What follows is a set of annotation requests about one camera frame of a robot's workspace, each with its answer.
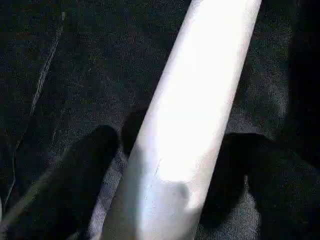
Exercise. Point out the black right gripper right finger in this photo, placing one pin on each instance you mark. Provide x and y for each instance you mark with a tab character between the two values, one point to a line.
275	187

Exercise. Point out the white plastic table leg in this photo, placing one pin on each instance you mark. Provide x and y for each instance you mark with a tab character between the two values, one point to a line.
187	100

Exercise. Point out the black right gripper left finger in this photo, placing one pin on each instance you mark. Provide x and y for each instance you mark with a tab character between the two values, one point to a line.
67	195

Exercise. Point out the black work mat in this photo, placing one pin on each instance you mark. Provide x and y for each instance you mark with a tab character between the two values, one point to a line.
75	62

